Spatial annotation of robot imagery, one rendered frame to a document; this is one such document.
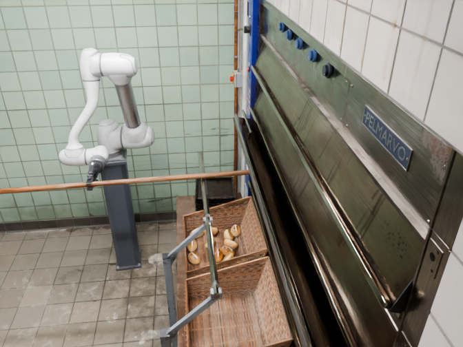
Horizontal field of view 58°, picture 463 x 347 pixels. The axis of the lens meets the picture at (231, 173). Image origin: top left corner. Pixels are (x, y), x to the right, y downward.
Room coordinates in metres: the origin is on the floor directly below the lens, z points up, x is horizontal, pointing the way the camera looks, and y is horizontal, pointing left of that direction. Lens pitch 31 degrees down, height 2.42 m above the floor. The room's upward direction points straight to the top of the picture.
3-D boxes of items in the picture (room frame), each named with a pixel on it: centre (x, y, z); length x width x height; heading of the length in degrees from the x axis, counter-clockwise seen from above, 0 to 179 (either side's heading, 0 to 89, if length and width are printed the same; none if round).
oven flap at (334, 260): (1.52, -0.27, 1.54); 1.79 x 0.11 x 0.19; 7
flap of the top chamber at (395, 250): (1.52, -0.27, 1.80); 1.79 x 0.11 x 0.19; 7
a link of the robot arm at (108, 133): (2.65, 0.85, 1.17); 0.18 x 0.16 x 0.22; 90
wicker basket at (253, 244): (2.06, 0.06, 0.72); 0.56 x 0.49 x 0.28; 8
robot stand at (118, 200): (2.65, 0.86, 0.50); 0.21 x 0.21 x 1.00; 11
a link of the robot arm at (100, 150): (2.32, 0.84, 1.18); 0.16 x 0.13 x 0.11; 6
